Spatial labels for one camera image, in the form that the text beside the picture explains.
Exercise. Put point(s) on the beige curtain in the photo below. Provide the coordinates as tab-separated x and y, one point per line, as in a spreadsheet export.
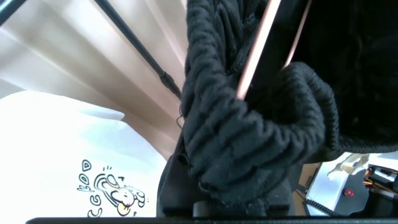
93	62

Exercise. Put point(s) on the black garment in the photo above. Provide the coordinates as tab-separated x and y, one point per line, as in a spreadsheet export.
248	140

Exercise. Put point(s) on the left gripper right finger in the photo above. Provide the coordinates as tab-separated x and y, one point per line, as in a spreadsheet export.
280	199

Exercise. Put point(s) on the pink clothes hanger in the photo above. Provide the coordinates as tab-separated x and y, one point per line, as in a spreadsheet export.
258	46

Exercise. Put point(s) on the white printed T-shirt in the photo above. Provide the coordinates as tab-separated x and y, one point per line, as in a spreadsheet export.
62	149

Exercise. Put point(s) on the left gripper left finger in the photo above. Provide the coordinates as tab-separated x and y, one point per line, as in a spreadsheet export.
175	186

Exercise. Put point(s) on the black clothes rack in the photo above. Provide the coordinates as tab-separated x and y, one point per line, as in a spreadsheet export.
140	46

